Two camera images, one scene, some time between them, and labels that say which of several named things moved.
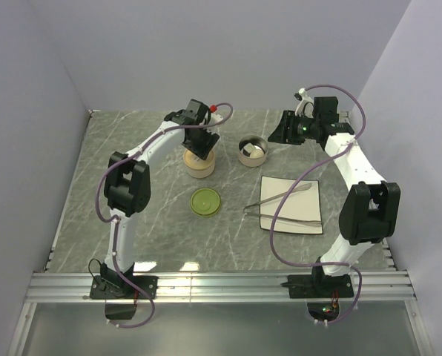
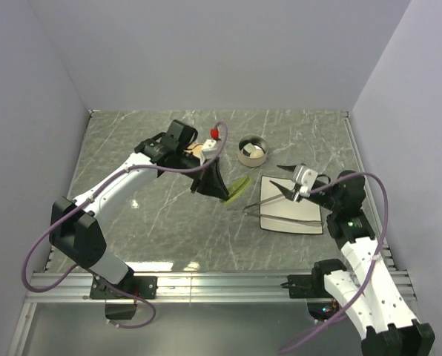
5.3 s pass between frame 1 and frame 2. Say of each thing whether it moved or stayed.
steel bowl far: stayed
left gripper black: moved
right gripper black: moved
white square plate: stayed
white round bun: stayed
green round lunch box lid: moved
